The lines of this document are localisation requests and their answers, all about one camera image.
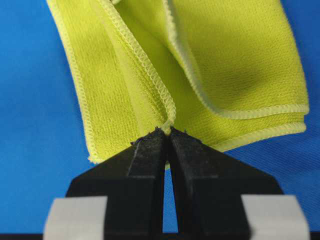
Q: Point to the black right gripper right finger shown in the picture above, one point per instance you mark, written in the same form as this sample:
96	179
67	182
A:
208	185

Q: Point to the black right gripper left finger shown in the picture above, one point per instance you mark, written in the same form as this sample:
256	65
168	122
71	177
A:
133	182

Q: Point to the yellow-green microfiber towel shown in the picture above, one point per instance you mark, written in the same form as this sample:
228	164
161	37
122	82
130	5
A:
226	71

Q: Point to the blue table cloth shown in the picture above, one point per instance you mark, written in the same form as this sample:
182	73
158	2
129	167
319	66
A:
42	143

